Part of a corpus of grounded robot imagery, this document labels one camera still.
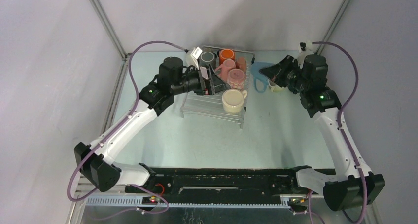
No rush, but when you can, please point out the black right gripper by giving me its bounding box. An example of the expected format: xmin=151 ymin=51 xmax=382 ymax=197
xmin=261 ymin=55 xmax=310 ymax=93

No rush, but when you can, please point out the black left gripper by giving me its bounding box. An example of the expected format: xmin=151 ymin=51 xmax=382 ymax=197
xmin=171 ymin=63 xmax=230 ymax=96

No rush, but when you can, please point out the light green mug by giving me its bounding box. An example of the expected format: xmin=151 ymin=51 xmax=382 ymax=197
xmin=269 ymin=80 xmax=287 ymax=93

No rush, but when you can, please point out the light blue dotted mug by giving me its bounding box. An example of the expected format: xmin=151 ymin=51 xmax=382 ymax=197
xmin=250 ymin=62 xmax=273 ymax=93

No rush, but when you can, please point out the pink ghost pattern mug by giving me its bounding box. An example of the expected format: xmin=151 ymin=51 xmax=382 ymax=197
xmin=227 ymin=69 xmax=246 ymax=90

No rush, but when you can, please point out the cream mug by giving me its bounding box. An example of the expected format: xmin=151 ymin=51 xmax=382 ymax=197
xmin=222 ymin=88 xmax=248 ymax=114

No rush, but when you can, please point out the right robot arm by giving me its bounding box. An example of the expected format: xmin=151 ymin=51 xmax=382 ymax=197
xmin=259 ymin=54 xmax=385 ymax=211

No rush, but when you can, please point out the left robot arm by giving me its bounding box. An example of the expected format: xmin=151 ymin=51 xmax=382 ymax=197
xmin=74 ymin=57 xmax=230 ymax=193

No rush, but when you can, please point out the salmon pink mug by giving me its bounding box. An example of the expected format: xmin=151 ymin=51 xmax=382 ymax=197
xmin=215 ymin=59 xmax=236 ymax=81

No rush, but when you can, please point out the grey mug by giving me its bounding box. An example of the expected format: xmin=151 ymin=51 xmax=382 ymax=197
xmin=199 ymin=51 xmax=216 ymax=69

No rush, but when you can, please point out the orange mug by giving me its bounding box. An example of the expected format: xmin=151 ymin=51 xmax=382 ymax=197
xmin=218 ymin=49 xmax=235 ymax=64

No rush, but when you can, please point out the small terracotta cup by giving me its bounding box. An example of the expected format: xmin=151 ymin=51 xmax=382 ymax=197
xmin=236 ymin=57 xmax=247 ymax=73

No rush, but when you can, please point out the white wire dish rack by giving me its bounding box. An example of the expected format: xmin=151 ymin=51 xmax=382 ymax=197
xmin=180 ymin=49 xmax=255 ymax=128

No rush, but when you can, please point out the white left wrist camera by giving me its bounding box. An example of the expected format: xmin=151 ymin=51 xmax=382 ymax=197
xmin=185 ymin=47 xmax=203 ymax=69

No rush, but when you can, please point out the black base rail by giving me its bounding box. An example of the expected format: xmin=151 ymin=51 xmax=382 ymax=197
xmin=143 ymin=167 xmax=309 ymax=204

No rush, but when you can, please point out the grey cable duct strip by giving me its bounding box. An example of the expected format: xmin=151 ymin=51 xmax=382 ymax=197
xmin=85 ymin=195 xmax=290 ymax=209

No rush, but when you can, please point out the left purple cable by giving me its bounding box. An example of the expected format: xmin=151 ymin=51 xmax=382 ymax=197
xmin=67 ymin=40 xmax=190 ymax=215

